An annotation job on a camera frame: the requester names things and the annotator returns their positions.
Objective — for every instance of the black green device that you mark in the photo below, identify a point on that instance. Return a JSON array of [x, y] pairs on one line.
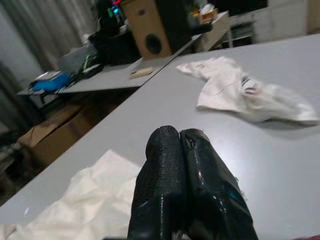
[[91, 67]]

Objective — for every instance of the black storage crate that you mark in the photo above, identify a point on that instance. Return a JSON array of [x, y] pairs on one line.
[[115, 50]]

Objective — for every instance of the clear plastic container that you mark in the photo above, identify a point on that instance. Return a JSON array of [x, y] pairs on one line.
[[75, 58]]

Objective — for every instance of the brown cardboard carton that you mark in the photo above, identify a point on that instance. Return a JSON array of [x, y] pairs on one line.
[[57, 140]]

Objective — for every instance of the white t-shirt small print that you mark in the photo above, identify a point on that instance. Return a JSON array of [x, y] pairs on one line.
[[225, 95]]

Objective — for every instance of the light grey curtain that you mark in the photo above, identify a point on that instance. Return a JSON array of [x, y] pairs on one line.
[[50, 25]]

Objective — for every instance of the orange white tissue box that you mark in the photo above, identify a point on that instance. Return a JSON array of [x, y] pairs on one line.
[[208, 13]]

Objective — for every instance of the small wooden block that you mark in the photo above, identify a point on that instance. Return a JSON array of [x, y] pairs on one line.
[[141, 73]]

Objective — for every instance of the grey work table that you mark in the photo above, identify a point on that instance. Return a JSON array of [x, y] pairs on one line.
[[112, 80]]

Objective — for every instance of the blue bag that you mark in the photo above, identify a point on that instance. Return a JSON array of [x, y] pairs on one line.
[[50, 83]]

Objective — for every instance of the black cylinder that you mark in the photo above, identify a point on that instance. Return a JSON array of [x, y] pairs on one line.
[[202, 28]]

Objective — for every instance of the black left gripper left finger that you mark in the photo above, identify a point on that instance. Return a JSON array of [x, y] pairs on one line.
[[160, 175]]

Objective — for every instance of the black box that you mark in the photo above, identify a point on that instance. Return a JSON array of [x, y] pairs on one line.
[[177, 22]]

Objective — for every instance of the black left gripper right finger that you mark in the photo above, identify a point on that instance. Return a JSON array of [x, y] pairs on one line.
[[212, 180]]

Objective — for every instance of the white low cabinet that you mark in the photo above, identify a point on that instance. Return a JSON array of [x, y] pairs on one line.
[[282, 20]]

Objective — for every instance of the cream white garment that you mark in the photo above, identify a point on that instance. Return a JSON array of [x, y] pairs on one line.
[[95, 195]]

